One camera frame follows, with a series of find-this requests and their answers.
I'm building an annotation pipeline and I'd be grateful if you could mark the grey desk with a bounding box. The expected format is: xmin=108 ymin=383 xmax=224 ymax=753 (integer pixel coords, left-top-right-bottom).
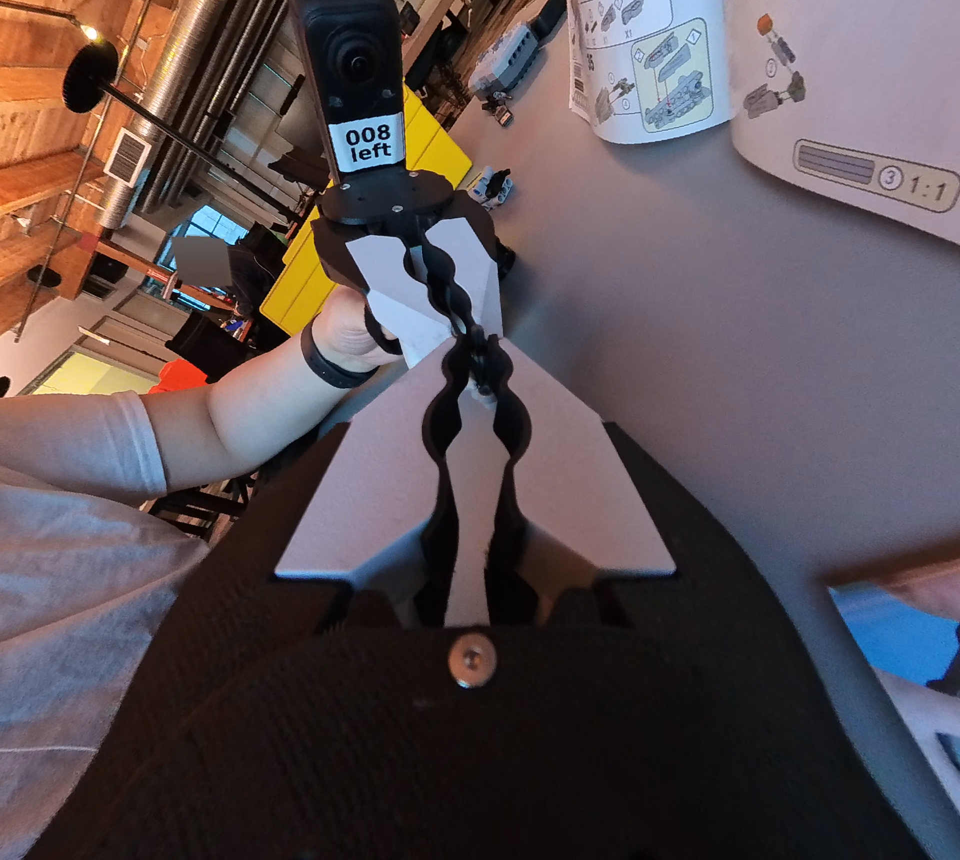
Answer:
xmin=315 ymin=0 xmax=960 ymax=860

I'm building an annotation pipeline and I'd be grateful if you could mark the black floor lamp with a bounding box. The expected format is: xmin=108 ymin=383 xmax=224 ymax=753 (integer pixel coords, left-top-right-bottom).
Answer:
xmin=61 ymin=38 xmax=324 ymax=219

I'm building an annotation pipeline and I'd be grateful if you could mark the person's white shirt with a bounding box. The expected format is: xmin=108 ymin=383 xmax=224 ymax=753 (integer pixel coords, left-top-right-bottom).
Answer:
xmin=0 ymin=391 xmax=252 ymax=860

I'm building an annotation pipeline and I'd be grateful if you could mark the orange plastic crate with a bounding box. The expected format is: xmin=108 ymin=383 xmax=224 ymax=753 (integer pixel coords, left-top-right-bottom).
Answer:
xmin=146 ymin=361 xmax=207 ymax=396

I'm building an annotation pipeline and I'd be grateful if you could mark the black wristband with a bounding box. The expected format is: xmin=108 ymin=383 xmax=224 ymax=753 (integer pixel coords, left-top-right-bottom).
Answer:
xmin=300 ymin=320 xmax=380 ymax=390

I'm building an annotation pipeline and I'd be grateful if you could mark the person's left hand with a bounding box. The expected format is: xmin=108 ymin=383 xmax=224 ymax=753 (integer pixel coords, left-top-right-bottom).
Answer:
xmin=313 ymin=290 xmax=410 ymax=381

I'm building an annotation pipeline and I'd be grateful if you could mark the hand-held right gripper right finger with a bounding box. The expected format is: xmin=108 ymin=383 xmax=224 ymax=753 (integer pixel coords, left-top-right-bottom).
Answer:
xmin=483 ymin=335 xmax=680 ymax=627

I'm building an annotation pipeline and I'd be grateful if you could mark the person's left forearm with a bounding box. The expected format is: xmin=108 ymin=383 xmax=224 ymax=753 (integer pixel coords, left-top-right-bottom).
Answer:
xmin=142 ymin=342 xmax=354 ymax=493

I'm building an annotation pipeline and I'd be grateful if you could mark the blue toy car booklet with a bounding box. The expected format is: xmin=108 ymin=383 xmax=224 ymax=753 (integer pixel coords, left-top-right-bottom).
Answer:
xmin=825 ymin=560 xmax=960 ymax=778

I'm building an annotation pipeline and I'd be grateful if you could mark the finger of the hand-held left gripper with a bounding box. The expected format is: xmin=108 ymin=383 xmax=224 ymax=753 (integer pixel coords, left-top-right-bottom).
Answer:
xmin=431 ymin=216 xmax=507 ymax=343
xmin=347 ymin=233 xmax=474 ymax=364

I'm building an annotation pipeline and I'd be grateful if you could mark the grey toy hub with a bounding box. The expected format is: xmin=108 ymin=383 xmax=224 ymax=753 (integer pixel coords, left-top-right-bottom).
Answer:
xmin=468 ymin=23 xmax=541 ymax=92

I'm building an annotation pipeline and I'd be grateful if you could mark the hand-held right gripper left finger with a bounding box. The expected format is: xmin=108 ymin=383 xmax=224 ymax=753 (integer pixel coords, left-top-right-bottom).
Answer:
xmin=274 ymin=338 xmax=474 ymax=627

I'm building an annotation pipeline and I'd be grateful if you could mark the white toy motor piece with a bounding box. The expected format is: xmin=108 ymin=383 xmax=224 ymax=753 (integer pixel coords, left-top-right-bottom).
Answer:
xmin=468 ymin=166 xmax=515 ymax=212

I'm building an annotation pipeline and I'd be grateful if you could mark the white air vent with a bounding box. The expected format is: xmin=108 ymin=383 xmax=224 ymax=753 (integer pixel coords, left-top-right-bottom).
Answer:
xmin=103 ymin=128 xmax=155 ymax=186

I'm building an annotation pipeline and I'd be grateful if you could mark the yellow plastic bin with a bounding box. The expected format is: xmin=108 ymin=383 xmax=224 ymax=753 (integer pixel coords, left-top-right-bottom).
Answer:
xmin=258 ymin=83 xmax=474 ymax=336

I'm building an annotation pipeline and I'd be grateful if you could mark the dark grey toy axle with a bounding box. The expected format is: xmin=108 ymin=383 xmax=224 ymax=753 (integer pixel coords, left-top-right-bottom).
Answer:
xmin=463 ymin=331 xmax=500 ymax=396

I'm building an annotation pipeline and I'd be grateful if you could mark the open white instruction booklet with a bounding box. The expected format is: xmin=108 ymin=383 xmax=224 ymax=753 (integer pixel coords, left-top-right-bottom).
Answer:
xmin=556 ymin=0 xmax=960 ymax=246

